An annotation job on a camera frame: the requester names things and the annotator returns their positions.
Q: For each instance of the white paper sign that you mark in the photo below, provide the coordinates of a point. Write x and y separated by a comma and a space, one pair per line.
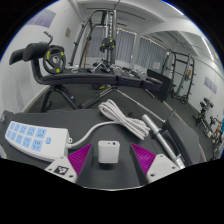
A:
156, 65

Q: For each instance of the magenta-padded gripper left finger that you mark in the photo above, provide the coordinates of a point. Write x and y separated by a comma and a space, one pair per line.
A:
80, 159

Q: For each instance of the black yellow weight plate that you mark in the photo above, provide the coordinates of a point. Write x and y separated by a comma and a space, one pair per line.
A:
50, 65

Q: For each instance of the person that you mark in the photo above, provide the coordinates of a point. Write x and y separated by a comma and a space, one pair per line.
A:
219, 126

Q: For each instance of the large purple wall poster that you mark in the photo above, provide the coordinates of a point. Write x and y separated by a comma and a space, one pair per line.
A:
45, 18

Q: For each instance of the dumbbell rack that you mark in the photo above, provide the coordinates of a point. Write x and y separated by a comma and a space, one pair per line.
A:
204, 115

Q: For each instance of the small purple wall poster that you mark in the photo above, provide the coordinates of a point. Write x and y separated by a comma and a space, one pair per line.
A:
208, 85

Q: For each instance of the white power strip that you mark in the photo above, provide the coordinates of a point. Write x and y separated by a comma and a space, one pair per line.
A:
56, 146

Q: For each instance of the silver barbell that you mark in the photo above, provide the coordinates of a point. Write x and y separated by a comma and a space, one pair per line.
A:
160, 136

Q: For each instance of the short ceiling light strip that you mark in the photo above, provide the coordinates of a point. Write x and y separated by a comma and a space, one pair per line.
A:
207, 49

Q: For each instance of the white charger block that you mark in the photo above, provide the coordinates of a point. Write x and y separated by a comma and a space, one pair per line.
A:
108, 152

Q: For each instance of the black adjustable bench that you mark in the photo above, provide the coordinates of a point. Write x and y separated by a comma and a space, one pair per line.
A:
158, 83

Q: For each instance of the black squat rack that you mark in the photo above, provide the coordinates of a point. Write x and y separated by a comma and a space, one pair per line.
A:
190, 76

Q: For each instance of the wide grey curtain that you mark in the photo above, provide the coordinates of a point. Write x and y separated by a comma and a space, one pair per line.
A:
125, 45

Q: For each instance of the narrow grey curtain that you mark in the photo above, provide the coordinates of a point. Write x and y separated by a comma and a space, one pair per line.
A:
150, 53

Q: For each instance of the black padded workout bench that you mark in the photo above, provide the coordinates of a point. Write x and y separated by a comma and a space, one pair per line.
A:
83, 120

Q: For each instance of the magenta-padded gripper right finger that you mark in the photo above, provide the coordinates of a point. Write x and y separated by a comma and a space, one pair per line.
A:
146, 159

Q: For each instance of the small brown wall plaque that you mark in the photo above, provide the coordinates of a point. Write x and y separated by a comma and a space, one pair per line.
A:
68, 32

